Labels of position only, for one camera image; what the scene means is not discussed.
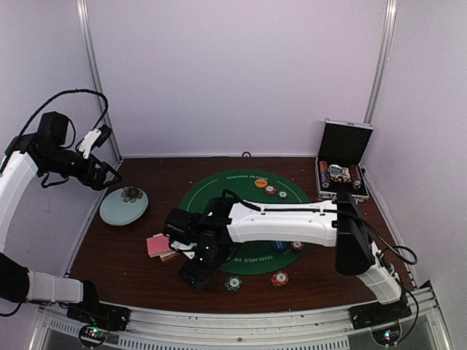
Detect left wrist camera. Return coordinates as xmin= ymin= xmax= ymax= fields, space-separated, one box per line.
xmin=76 ymin=125 xmax=112 ymax=159

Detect aluminium frame post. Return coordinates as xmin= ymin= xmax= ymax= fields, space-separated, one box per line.
xmin=363 ymin=0 xmax=398 ymax=124
xmin=76 ymin=0 xmax=123 ymax=163

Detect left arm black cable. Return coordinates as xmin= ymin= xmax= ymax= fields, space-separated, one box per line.
xmin=20 ymin=89 xmax=109 ymax=147

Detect left aluminium frame post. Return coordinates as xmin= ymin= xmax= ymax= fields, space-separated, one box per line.
xmin=76 ymin=0 xmax=123 ymax=163

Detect light blue flower plate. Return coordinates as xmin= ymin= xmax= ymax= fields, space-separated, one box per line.
xmin=99 ymin=186 xmax=149 ymax=226

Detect metal front rail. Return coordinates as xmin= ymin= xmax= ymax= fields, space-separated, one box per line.
xmin=26 ymin=286 xmax=454 ymax=349

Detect right aluminium frame post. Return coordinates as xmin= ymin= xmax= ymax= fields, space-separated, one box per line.
xmin=363 ymin=0 xmax=398 ymax=124

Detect red-backed playing card deck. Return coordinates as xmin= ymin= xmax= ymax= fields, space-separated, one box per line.
xmin=146 ymin=235 xmax=171 ymax=257

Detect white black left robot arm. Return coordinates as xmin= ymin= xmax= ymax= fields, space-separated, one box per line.
xmin=1 ymin=133 xmax=123 ymax=324

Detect blue small blind button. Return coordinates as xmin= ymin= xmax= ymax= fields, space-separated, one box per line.
xmin=271 ymin=241 xmax=287 ymax=252

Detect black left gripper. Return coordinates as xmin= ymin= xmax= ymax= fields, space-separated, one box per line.
xmin=41 ymin=146 xmax=122 ymax=190

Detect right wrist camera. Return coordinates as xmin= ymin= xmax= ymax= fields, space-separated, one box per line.
xmin=163 ymin=208 xmax=197 ymax=245

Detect orange big blind button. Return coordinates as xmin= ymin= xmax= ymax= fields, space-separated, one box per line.
xmin=254 ymin=178 xmax=268 ymax=188

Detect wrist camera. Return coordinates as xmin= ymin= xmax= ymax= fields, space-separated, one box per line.
xmin=163 ymin=208 xmax=197 ymax=245
xmin=76 ymin=125 xmax=112 ymax=159

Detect round green poker mat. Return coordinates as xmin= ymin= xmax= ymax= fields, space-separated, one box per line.
xmin=180 ymin=170 xmax=309 ymax=276

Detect green chip stack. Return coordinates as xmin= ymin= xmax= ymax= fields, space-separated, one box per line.
xmin=225 ymin=276 xmax=242 ymax=292

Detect chips inside case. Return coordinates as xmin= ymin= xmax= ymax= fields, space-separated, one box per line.
xmin=318 ymin=160 xmax=363 ymax=190

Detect gold playing card box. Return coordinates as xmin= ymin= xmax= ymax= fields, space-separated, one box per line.
xmin=158 ymin=249 xmax=178 ymax=261

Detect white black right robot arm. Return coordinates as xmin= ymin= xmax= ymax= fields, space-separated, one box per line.
xmin=164 ymin=190 xmax=403 ymax=322

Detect orange chip stack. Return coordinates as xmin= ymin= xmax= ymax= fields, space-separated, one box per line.
xmin=271 ymin=271 xmax=289 ymax=287

